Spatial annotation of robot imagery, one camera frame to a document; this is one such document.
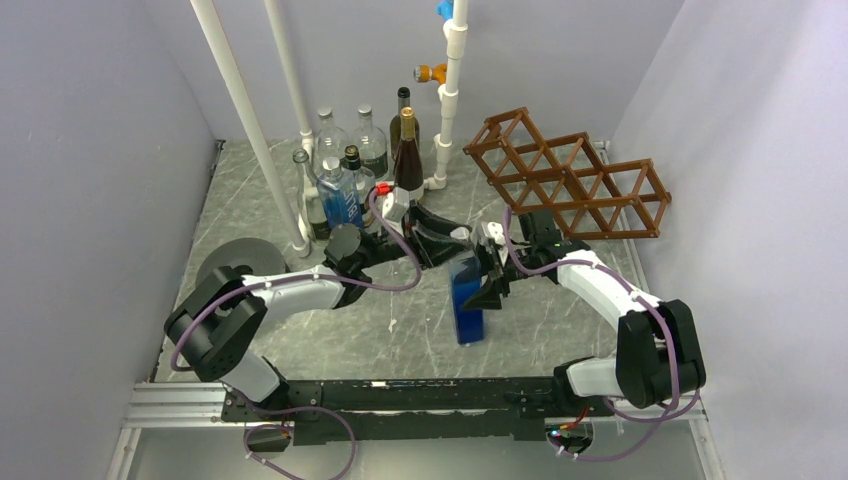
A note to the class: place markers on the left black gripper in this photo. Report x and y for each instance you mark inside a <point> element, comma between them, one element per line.
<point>432,253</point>

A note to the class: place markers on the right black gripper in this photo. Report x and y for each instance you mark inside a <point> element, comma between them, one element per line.
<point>487,296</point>

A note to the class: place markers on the dark bottle gold cap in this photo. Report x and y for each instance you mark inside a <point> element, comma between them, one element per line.
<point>408,169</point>

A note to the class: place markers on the small dark capped bottle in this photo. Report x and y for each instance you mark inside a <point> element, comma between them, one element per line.
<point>364,178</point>

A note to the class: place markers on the blue labelled clear bottle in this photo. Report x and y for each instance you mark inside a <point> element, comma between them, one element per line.
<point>339,195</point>

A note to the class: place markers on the clear bottle dark label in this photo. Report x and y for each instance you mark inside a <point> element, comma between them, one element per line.
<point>372,143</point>

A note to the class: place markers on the clear bottle red green label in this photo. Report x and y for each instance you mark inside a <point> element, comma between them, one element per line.
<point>331,140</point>

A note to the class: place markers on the dark bottle silver cap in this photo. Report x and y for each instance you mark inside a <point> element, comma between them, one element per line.
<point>404,100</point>

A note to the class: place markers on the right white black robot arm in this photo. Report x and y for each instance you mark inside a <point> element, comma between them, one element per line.
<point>657,356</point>

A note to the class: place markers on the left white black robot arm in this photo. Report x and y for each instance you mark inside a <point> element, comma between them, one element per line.
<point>213,328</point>

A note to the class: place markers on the standing clear empty bottle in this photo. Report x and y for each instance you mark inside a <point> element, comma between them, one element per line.
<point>311,211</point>

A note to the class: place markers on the brown wooden wine rack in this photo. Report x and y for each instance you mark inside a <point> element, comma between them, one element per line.
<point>565,176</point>

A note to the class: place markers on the slanted white pvc pipe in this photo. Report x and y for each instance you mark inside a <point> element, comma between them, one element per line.
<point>211,25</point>

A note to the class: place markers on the orange valve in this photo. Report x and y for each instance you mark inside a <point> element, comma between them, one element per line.
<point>424,73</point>

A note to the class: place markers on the blue valve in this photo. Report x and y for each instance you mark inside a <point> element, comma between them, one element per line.
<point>445,8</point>

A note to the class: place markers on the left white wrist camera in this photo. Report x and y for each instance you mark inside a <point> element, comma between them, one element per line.
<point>394,201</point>

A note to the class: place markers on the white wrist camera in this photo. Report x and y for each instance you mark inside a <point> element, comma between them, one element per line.
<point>394,201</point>
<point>493,231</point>

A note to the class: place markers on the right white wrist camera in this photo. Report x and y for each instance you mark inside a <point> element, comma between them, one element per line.
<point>493,231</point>

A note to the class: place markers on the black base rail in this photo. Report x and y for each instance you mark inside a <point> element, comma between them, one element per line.
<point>323,411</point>

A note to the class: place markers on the white pvc pipe frame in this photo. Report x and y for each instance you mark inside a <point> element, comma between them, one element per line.
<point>455,32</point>

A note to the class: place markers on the aluminium frame rail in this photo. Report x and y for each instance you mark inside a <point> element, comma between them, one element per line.
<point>188,405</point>

